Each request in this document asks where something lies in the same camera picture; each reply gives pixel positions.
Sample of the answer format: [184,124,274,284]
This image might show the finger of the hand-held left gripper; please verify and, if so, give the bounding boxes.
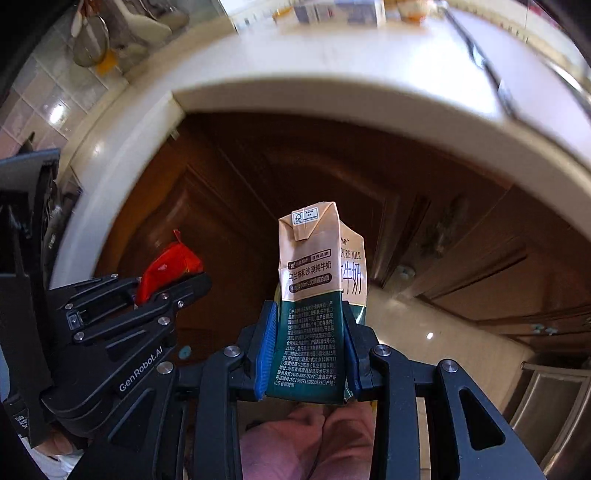
[48,274,142,320]
[73,272,213,348]

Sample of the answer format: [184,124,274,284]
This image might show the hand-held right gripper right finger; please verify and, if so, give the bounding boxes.
[342,301,548,480]

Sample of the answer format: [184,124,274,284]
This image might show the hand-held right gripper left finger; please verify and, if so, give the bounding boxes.
[178,300,281,480]

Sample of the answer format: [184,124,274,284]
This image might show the red snack wrapper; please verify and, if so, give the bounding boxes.
[136,229,205,308]

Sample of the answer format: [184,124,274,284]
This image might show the tan and green milk carton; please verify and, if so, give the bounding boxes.
[277,200,368,407]

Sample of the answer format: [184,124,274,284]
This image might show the person's pink pants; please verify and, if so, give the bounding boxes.
[239,405,378,480]

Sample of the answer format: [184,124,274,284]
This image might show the wooden kitchen cabinet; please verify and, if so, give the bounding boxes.
[95,111,591,356]

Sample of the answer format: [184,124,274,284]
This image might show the stainless steel appliance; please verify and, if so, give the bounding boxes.
[507,362,591,472]

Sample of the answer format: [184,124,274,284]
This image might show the metal mesh strainer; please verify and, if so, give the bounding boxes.
[73,13,112,68]

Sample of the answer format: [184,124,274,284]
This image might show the blue and white box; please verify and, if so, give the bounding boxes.
[294,0,387,25]

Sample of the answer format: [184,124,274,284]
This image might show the black cable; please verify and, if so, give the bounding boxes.
[441,4,519,117]

